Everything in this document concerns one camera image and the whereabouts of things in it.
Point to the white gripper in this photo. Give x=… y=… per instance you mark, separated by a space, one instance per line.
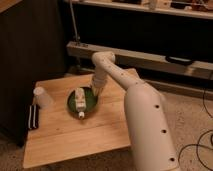
x=99 y=80

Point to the green ceramic bowl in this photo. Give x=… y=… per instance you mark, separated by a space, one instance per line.
x=91 y=102

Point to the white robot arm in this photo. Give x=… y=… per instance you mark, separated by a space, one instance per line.
x=149 y=134

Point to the white plastic bottle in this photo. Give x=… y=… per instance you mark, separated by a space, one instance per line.
x=80 y=102

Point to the metal pole stand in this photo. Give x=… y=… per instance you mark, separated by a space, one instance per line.
x=77 y=42

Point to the white paper cup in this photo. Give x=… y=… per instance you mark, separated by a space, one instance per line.
x=42 y=98

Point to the dark cabinet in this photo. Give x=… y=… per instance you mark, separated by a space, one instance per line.
x=32 y=48

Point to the wooden shelf with clutter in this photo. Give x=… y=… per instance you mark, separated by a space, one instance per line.
x=152 y=6

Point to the black handle on rail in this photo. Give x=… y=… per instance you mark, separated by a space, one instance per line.
x=179 y=61

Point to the metal beam rail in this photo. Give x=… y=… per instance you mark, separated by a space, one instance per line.
x=183 y=67

